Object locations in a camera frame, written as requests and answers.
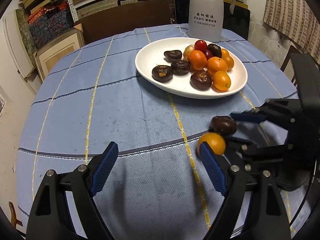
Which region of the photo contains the dark chestnut plate left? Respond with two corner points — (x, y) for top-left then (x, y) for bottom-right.
(152, 65), (174, 82)

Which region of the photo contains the small orange kumquat back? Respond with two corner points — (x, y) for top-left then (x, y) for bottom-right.
(221, 48), (229, 59)

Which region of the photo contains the brown wooden chair back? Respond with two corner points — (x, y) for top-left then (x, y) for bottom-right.
(74, 0), (175, 44)

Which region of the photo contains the dark red apple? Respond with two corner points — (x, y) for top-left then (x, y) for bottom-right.
(204, 49), (214, 60)

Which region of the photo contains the large orange tangerine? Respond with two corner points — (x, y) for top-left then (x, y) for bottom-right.
(188, 50), (207, 70)

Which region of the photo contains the orange tangerine on plate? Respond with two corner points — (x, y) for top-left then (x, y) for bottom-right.
(222, 55), (234, 72)

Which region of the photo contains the tan beige fruit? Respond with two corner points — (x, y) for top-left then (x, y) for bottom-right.
(183, 44), (195, 61)

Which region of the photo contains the striped beige curtain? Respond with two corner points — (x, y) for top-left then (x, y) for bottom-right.
(263, 0), (320, 62)

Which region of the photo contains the small red tomato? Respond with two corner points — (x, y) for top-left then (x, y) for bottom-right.
(194, 40), (207, 53)

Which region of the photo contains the blue checked tablecloth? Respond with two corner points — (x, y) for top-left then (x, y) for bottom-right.
(16, 24), (297, 239)

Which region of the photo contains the white oval plate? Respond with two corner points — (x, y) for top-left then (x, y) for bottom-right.
(135, 37), (248, 99)

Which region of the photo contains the dark chestnut with tuft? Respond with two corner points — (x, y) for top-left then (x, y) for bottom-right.
(207, 43), (222, 58)

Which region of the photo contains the dark wooden chair right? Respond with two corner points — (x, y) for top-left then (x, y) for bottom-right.
(280, 45), (299, 86)

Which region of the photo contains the orange kumquat front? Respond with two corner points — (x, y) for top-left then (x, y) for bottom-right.
(213, 71), (231, 92)

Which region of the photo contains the smooth dark purple chestnut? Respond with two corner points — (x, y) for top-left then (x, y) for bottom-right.
(210, 116), (238, 136)

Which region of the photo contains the white thermos jug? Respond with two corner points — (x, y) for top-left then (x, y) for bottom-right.
(188, 0), (236, 43)

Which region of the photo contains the beige framed cabinet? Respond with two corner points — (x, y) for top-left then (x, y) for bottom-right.
(34, 27), (85, 82)

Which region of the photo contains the yellow orange fruit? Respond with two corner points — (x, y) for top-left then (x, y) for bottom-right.
(196, 132), (226, 155)

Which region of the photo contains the dark chestnut carved gold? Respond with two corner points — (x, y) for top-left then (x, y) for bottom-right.
(164, 50), (183, 63)

